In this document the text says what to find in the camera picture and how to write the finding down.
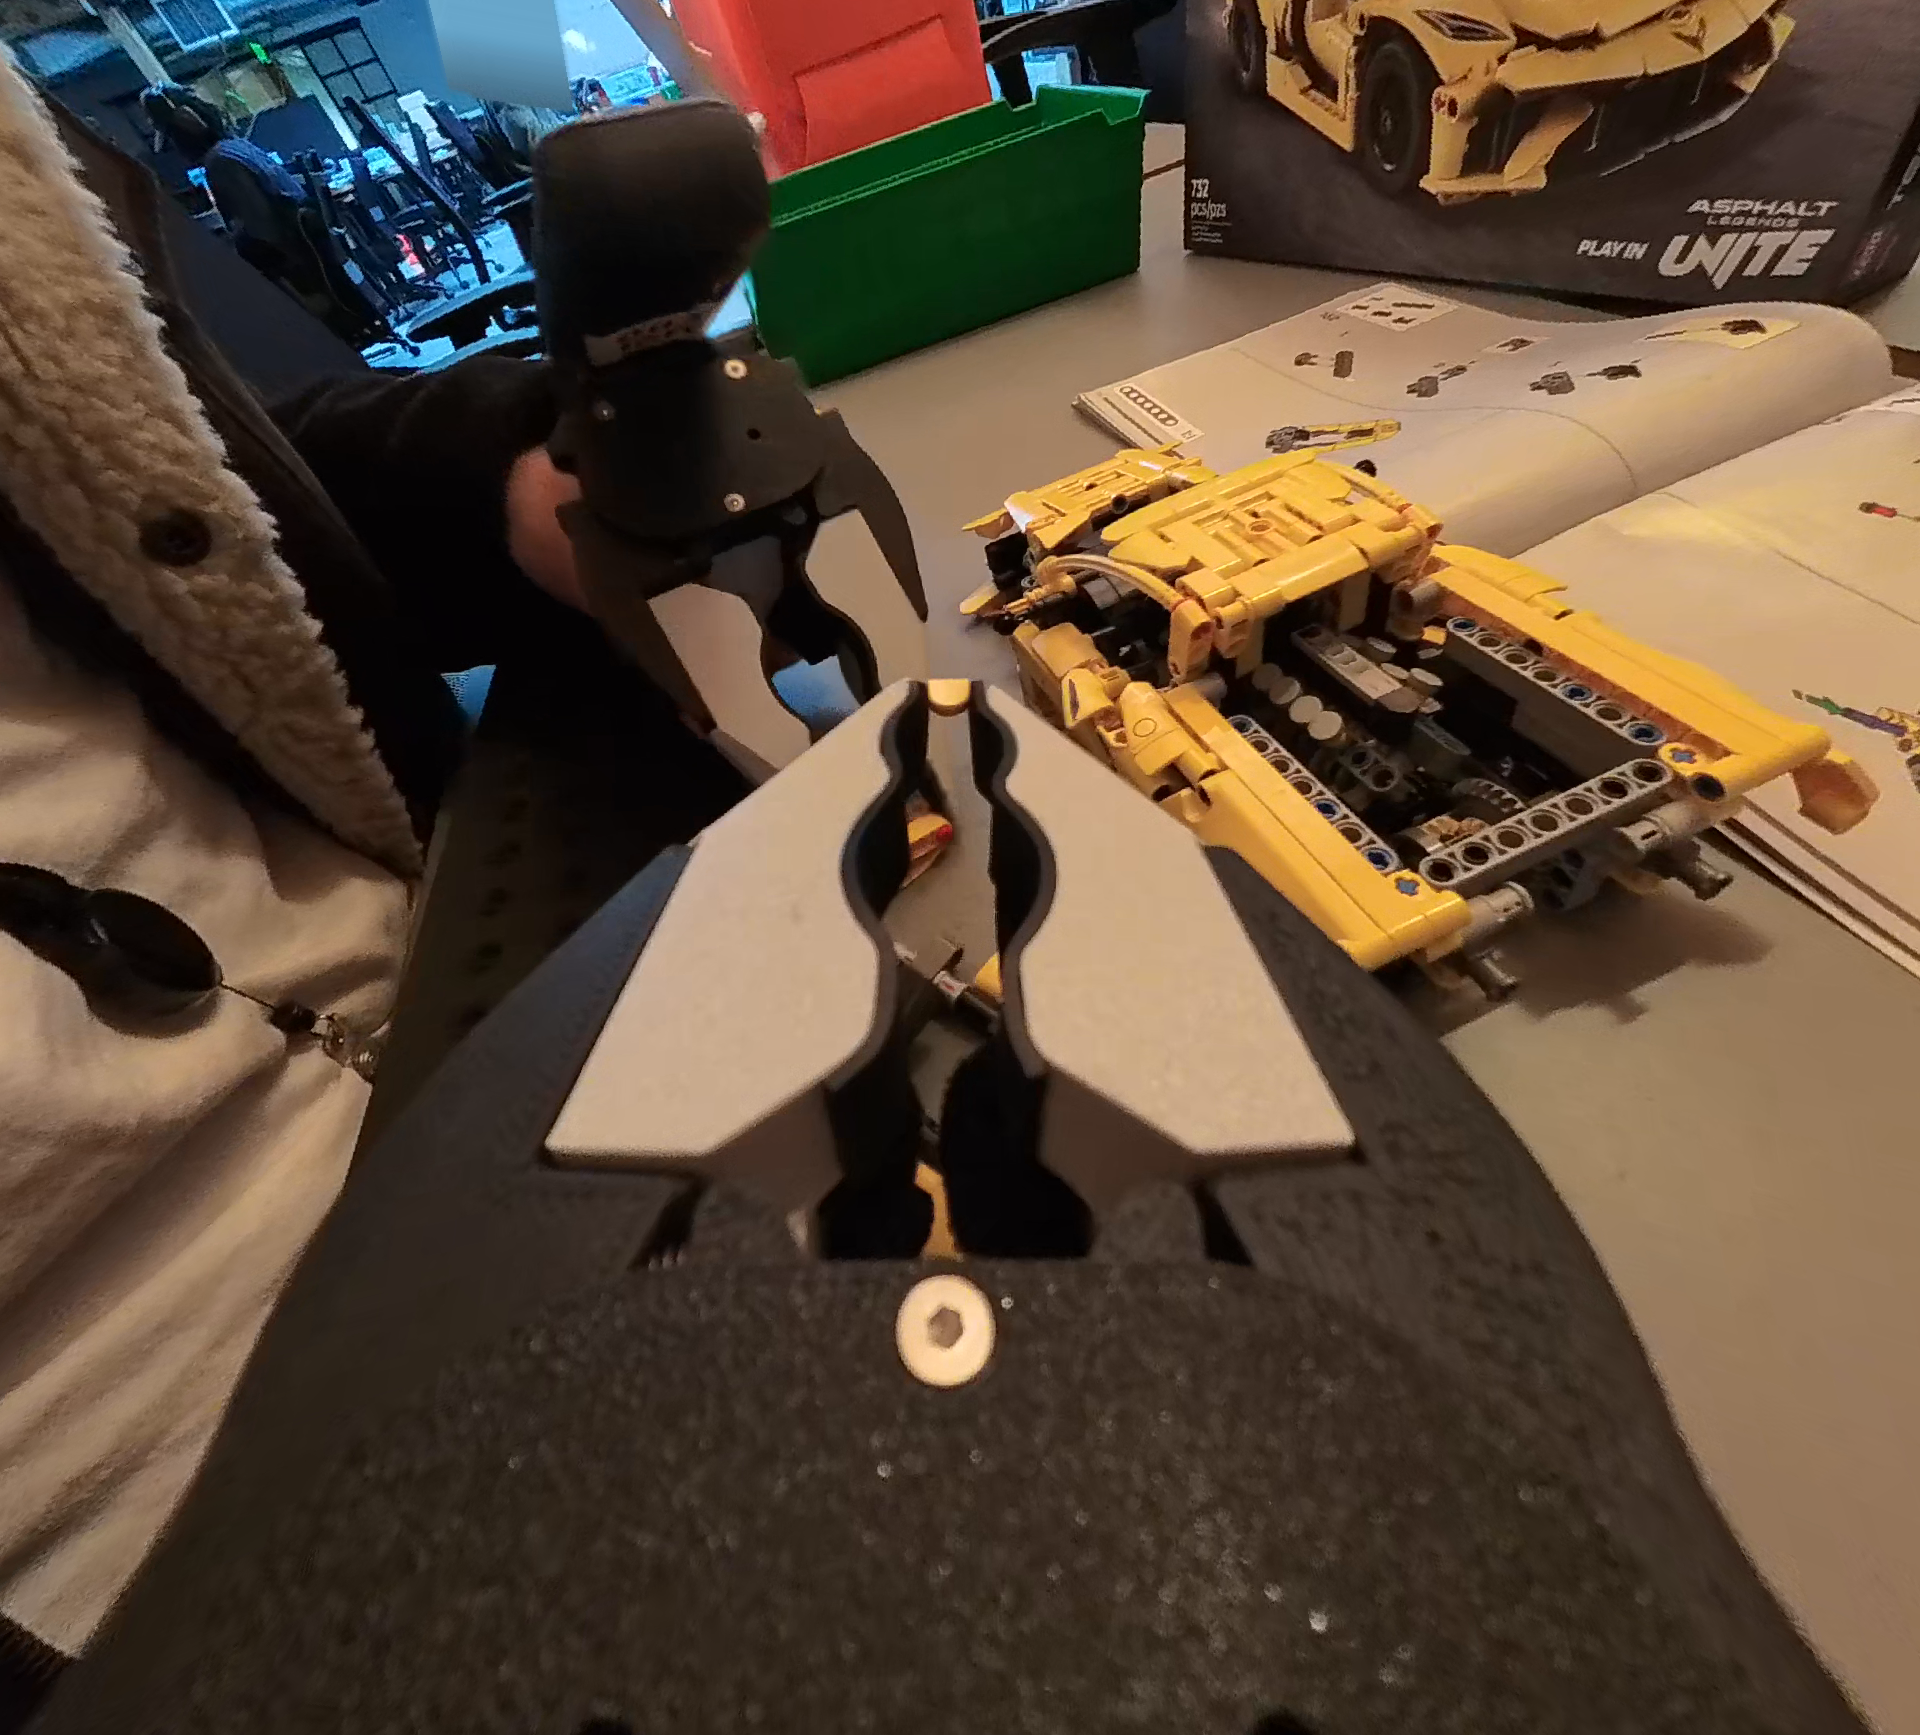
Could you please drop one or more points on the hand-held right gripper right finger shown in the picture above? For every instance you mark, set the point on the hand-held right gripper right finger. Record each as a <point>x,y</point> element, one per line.
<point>1170,1000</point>

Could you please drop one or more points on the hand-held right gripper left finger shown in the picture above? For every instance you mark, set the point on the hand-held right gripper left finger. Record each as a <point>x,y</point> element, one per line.
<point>750,1000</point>

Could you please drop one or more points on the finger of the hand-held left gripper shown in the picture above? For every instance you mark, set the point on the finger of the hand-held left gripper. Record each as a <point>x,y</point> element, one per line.
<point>714,666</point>
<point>844,560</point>

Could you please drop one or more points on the small yellow connector pin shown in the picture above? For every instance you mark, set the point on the small yellow connector pin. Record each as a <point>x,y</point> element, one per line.
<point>948,698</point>

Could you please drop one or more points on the grey desk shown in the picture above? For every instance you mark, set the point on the grey desk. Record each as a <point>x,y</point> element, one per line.
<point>1726,1165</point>

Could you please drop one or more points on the black perforated board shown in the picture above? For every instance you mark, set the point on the black perforated board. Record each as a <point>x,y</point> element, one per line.
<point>524,833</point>

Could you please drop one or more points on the green plastic bin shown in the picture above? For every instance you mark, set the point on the green plastic bin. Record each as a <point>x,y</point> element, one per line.
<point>958,250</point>

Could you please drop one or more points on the yellow brick toy car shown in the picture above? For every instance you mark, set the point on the yellow brick toy car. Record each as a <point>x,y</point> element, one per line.
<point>1278,536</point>

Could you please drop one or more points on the dark sherpa-lined jacket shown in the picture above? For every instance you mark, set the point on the dark sherpa-lined jacket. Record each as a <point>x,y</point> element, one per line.
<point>154,462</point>

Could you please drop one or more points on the black badge reel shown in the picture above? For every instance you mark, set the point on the black badge reel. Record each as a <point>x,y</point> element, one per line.
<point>119,941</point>

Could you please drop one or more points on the white shirt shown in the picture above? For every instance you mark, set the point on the white shirt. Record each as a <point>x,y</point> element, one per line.
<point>135,1243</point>

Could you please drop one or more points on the open instruction booklet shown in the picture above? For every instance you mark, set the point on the open instruction booklet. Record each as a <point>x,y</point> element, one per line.
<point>1651,444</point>

